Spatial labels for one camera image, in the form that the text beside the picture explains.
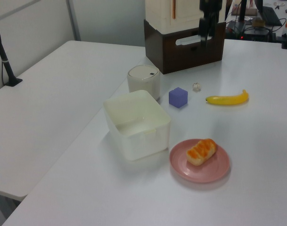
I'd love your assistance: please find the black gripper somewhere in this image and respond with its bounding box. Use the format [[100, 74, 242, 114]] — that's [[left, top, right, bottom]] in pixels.
[[198, 0, 223, 48]]

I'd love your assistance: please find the toy bread with orange glaze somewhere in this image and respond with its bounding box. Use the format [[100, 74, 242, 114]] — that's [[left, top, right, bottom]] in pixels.
[[186, 138, 217, 166]]

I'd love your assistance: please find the pink plate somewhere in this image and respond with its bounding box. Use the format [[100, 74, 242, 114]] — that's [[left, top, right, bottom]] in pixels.
[[169, 138, 230, 183]]

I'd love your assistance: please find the cream plastic storage box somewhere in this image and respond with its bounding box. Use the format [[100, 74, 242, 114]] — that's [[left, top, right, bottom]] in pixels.
[[145, 0, 227, 34]]

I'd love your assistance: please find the black monitor stand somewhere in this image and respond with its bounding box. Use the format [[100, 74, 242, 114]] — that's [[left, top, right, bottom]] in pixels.
[[237, 0, 248, 23]]

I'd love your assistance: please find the dark brown wooden drawer box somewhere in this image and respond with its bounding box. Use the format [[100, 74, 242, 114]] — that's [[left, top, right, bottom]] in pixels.
[[143, 18, 227, 75]]

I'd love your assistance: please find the small brown cardboard box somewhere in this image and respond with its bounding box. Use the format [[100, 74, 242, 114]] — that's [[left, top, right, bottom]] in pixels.
[[251, 17, 266, 27]]

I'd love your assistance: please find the black device with red light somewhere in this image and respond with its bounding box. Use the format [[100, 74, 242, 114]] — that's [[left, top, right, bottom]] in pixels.
[[241, 25, 277, 42]]

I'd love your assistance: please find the black laptop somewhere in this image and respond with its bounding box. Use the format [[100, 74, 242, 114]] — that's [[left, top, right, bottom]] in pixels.
[[254, 0, 283, 27]]

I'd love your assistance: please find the yellow toy banana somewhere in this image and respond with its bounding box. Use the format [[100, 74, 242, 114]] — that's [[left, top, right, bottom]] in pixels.
[[205, 89, 249, 105]]

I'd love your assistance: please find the purple cube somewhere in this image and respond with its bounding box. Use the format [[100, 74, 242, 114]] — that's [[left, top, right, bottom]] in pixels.
[[168, 87, 189, 109]]

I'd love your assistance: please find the beige round mini trash can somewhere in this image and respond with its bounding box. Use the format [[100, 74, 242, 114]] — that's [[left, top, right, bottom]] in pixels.
[[127, 65, 161, 101]]

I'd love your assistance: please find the white rectangular plastic bin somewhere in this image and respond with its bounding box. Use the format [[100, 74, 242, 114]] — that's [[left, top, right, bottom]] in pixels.
[[103, 89, 172, 161]]

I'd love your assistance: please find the black pole with clamp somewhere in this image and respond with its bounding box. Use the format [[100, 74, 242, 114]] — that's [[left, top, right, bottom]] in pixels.
[[0, 16, 23, 87]]

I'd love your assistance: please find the white drawer handle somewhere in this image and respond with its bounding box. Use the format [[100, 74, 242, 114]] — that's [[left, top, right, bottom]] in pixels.
[[175, 35, 204, 47]]

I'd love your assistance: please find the grey partition frame post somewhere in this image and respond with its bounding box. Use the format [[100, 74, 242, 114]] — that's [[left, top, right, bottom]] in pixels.
[[66, 0, 82, 42]]

